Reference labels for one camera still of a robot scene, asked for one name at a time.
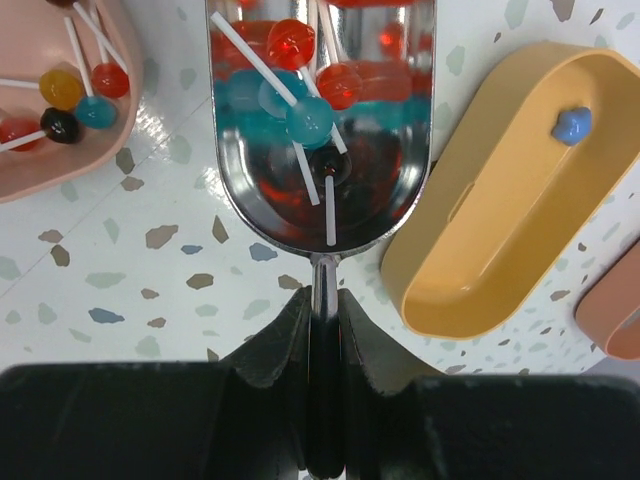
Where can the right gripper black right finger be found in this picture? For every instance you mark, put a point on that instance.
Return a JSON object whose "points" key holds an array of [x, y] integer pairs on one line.
{"points": [[383, 423]]}

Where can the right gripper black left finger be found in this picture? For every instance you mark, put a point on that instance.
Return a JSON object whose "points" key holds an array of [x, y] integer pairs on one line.
{"points": [[262, 416]]}

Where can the yellow tray of star candies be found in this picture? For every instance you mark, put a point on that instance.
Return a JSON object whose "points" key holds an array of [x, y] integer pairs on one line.
{"points": [[505, 198]]}

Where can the metal scoop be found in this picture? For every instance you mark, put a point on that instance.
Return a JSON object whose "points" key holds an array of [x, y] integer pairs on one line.
{"points": [[322, 115]]}

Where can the pink tray of lollipops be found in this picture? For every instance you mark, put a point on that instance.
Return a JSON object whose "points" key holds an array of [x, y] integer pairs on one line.
{"points": [[71, 84]]}

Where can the orange tray of gummy candies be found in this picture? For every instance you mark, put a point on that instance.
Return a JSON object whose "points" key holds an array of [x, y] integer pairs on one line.
{"points": [[609, 311]]}

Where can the blue star candy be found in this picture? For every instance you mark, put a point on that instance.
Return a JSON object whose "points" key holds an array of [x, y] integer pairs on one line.
{"points": [[573, 126]]}

